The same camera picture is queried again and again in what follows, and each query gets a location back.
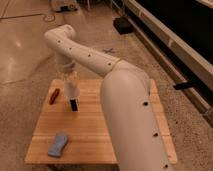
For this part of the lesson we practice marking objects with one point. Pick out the black eraser block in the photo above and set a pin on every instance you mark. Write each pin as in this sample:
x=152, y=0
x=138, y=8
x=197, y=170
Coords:
x=73, y=104

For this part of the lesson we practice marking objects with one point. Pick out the blue sponge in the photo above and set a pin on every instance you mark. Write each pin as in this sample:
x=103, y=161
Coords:
x=56, y=148

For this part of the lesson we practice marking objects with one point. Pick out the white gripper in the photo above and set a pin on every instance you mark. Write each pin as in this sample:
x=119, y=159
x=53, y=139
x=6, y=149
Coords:
x=68, y=74

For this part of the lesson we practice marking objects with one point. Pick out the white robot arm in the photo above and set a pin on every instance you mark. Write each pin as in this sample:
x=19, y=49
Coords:
x=125, y=101

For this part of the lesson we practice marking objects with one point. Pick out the wooden folding table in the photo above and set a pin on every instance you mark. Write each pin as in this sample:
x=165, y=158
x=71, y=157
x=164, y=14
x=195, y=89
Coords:
x=89, y=142

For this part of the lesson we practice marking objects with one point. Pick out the black floor mat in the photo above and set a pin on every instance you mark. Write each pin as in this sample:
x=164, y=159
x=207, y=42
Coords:
x=122, y=25

